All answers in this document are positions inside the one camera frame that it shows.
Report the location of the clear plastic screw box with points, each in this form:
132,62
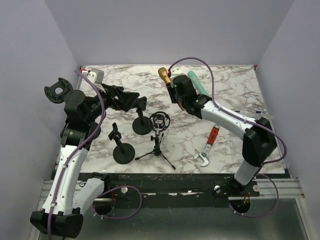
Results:
255,114

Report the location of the gold microphone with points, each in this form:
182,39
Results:
165,76

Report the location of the mint green microphone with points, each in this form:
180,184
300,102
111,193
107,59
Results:
196,83

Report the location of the red-handled adjustable wrench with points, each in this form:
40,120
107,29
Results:
204,155

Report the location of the black front mounting rail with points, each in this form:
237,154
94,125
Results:
219,185

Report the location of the black tripod shock-mount stand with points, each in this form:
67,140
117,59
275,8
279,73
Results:
160,121

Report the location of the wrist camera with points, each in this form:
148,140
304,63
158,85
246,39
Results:
94,75
175,71

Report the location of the black gold-mic stand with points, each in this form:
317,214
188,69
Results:
57,92

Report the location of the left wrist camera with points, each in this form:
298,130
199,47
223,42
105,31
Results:
94,75

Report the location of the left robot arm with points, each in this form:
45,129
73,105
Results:
62,213

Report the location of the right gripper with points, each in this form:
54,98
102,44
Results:
171,87

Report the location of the black round-base pink-mic stand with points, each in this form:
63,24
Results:
123,153

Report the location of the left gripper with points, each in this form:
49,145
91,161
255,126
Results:
125,99

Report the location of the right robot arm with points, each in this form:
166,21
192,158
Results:
257,141

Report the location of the black round-base clip stand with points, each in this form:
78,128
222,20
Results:
142,124

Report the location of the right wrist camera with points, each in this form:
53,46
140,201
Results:
175,71

